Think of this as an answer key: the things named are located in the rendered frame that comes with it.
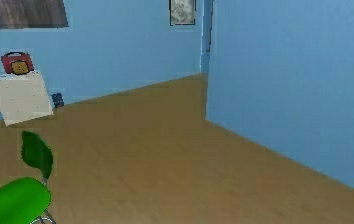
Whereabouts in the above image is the dark blue small object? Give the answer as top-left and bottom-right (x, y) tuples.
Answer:
(51, 92), (65, 109)

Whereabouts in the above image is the white cabinet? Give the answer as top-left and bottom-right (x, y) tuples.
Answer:
(0, 70), (55, 127)

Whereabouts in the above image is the green chair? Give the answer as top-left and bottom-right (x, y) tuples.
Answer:
(0, 130), (57, 224)

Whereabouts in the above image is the grey framed wall picture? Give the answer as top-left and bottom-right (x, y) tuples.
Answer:
(169, 0), (197, 27)

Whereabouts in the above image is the brown framed wall picture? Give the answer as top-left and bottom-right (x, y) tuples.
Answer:
(0, 0), (69, 30)

